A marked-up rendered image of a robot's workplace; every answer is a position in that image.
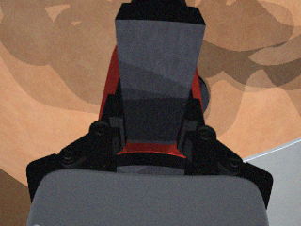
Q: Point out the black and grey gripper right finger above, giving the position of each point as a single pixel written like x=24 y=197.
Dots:
x=205 y=155

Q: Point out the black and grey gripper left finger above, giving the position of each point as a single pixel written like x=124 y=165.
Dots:
x=95 y=147

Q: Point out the dark grey round base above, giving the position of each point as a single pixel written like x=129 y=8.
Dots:
x=204 y=94

